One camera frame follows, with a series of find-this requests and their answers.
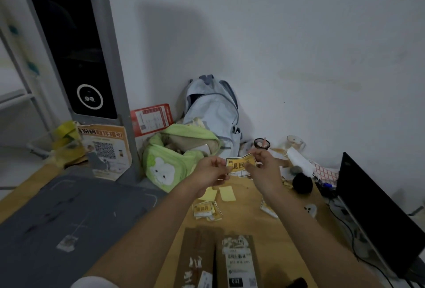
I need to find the red patterned white packet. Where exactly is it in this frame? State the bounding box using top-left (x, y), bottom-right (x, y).
top-left (312, 161), bottom-right (340, 183)

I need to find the pile of yellow stickers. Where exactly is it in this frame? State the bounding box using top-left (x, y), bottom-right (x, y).
top-left (191, 200), bottom-right (224, 222)

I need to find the black laptop cable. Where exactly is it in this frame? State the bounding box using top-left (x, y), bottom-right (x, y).
top-left (326, 198), bottom-right (396, 288)

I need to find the white metal shelf rack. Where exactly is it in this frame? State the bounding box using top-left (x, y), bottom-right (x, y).
top-left (0, 9), bottom-right (56, 166)

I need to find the black laptop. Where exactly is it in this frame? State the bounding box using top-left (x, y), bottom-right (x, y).
top-left (335, 151), bottom-right (425, 279)

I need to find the black pouch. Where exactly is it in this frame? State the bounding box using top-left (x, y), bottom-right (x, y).
top-left (292, 172), bottom-right (314, 195)

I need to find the clear glass cup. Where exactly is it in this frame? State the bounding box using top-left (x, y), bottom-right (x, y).
top-left (285, 135), bottom-right (306, 153)

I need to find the grey handheld barcode scanner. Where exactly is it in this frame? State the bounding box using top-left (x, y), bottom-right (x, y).
top-left (285, 277), bottom-right (309, 288)

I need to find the pale yellow backing paper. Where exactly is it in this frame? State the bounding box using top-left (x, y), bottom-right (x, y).
top-left (198, 186), bottom-right (218, 203)
top-left (218, 185), bottom-right (237, 203)

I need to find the person's left forearm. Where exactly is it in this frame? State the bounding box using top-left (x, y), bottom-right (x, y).
top-left (71, 181), bottom-right (204, 288)

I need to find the black round tape roll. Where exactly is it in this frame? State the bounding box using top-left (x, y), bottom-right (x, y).
top-left (253, 137), bottom-right (271, 151)

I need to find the cardboard parcel with white label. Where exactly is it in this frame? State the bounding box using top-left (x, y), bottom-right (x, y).
top-left (215, 234), bottom-right (263, 288)

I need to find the person's left hand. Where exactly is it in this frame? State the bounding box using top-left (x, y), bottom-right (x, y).
top-left (189, 157), bottom-right (232, 199)

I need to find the white paper packet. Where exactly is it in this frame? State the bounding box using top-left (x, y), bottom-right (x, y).
top-left (286, 146), bottom-right (315, 177)

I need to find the orange poster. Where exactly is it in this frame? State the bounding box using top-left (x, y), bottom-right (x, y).
top-left (77, 124), bottom-right (133, 182)

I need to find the green plush bag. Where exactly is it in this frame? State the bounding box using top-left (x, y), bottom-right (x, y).
top-left (142, 123), bottom-right (222, 194)

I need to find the grey scanning kiosk machine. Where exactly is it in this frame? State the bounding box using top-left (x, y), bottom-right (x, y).
top-left (0, 0), bottom-right (167, 288)

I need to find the person's right hand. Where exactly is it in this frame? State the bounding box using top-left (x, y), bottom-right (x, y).
top-left (247, 147), bottom-right (285, 196)

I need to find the yellow tape roll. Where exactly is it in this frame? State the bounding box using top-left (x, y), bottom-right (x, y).
top-left (53, 120), bottom-right (82, 143)

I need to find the light blue backpack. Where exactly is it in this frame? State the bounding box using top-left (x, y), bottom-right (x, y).
top-left (182, 74), bottom-right (243, 159)

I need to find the yellow return sticker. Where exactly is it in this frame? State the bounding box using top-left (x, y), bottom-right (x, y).
top-left (225, 153), bottom-right (258, 179)

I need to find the person's right forearm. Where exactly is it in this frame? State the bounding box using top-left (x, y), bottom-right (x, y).
top-left (265, 187), bottom-right (386, 288)

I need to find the red sign card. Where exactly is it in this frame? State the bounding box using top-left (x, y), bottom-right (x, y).
top-left (130, 103), bottom-right (174, 138)

